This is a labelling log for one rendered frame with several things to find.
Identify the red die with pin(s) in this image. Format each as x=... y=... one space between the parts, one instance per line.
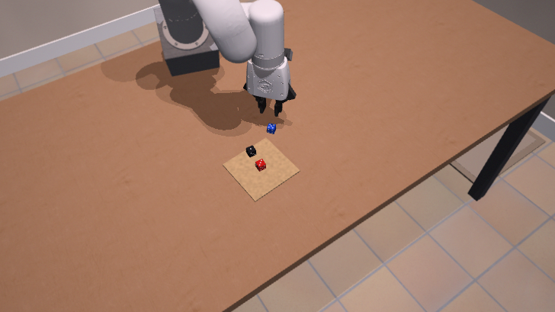
x=260 y=164

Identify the black die with white pips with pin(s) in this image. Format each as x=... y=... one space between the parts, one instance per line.
x=251 y=151

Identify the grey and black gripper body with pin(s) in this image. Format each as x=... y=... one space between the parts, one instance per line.
x=268 y=83

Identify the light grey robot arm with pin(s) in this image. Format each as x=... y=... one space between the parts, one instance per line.
x=256 y=32

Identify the tan mat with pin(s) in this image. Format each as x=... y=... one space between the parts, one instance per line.
x=259 y=183

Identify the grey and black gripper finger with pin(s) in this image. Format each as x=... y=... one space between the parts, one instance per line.
x=278 y=105
x=261 y=101

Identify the blue die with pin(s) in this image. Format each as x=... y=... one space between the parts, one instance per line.
x=271 y=128

